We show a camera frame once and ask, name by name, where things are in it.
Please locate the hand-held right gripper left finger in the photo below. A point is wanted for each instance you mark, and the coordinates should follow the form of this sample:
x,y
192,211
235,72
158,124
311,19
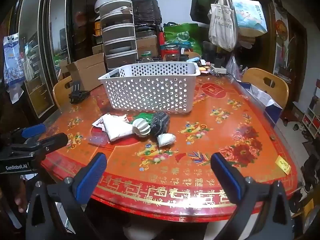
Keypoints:
x,y
93,172

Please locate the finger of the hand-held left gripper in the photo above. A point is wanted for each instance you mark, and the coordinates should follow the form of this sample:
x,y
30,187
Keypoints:
x,y
33,130
53,141

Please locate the red lid glass jar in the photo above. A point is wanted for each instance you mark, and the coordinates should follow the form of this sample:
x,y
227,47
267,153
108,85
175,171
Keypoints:
x,y
171,52

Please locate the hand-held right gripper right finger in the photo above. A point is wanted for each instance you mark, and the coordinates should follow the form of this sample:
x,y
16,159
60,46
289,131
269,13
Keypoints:
x,y
226,173

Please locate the green soft object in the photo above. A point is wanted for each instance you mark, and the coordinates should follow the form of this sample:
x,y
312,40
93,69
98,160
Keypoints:
x,y
143,115

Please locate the illustrated blue tote bag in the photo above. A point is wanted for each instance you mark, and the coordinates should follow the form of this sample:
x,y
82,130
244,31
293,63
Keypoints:
x,y
250,15

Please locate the blue paper bag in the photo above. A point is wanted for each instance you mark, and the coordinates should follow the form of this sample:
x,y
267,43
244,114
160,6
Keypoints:
x,y
265,105

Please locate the white ribbed squishy toy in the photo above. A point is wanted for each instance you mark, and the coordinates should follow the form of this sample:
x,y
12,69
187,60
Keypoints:
x,y
141,128

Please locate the yellow card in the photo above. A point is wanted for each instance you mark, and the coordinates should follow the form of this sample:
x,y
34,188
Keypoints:
x,y
282,165

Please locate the white perforated plastic basket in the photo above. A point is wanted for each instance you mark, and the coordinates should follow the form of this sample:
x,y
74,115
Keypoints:
x,y
150,90

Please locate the green shopping bag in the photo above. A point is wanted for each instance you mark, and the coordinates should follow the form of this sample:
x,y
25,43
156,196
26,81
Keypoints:
x,y
182,36

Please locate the white canvas tote bag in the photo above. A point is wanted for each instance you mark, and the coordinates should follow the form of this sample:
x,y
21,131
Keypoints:
x,y
222,27

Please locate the black plastic bag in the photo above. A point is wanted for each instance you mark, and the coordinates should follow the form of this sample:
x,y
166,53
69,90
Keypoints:
x,y
146,10

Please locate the dark grey sock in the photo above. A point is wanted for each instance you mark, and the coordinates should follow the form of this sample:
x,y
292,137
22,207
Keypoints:
x,y
160,123

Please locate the storage shelf with boxes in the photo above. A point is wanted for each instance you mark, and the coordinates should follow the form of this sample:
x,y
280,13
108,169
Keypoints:
x,y
311,120

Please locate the open cardboard box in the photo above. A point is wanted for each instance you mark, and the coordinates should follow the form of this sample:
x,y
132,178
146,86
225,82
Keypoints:
x,y
90,71

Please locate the red round wall ornament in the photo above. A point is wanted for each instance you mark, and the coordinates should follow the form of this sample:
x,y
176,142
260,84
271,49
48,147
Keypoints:
x,y
281,27

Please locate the white power strip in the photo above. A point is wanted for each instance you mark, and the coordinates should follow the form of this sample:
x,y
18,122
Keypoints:
x,y
217,70

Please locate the black clamp holder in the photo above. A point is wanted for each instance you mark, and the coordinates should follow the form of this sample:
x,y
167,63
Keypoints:
x,y
77,96

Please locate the white bubble wrap bundle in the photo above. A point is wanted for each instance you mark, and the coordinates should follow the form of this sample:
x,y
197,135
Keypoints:
x,y
117,128

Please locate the blue white hanging packet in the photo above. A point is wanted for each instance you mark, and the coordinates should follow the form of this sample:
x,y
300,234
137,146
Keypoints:
x,y
12,60

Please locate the black hanging bag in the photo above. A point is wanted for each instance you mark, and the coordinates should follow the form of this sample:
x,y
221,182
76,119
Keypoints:
x,y
198,10

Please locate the small white packet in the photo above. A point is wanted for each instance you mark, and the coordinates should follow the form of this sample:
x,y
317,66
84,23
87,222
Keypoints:
x,y
166,140

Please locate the clear plastic bag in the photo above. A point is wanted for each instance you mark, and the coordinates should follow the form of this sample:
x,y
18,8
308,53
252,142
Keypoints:
x,y
98,138

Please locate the person's left hand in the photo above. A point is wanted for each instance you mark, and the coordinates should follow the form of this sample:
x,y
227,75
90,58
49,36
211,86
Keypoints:
x,y
21,202

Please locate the mirrored wardrobe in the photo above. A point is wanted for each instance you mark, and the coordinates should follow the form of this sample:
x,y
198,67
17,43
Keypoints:
x,y
37,55

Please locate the green lid glass jar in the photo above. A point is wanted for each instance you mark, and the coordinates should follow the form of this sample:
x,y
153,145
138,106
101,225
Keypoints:
x,y
146,57

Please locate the brown cardboard box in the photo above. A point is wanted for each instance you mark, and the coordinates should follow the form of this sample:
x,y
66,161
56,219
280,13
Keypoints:
x,y
146,44

